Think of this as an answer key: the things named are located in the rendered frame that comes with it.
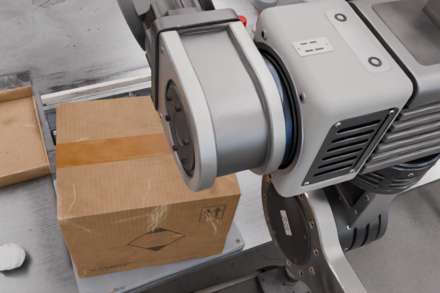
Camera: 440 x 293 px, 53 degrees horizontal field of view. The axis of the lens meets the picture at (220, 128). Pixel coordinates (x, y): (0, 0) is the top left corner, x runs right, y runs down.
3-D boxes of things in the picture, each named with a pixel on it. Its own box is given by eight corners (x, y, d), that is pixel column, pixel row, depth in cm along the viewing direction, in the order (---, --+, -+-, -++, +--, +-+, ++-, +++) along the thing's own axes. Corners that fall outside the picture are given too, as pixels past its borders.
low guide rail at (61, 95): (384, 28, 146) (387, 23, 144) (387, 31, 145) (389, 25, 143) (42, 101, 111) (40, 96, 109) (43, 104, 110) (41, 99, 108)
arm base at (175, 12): (154, 113, 49) (155, 29, 40) (137, 63, 54) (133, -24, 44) (226, 99, 52) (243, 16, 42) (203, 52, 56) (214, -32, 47)
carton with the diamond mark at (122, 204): (201, 162, 111) (213, 89, 89) (222, 254, 97) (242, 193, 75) (75, 178, 104) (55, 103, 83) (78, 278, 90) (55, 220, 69)
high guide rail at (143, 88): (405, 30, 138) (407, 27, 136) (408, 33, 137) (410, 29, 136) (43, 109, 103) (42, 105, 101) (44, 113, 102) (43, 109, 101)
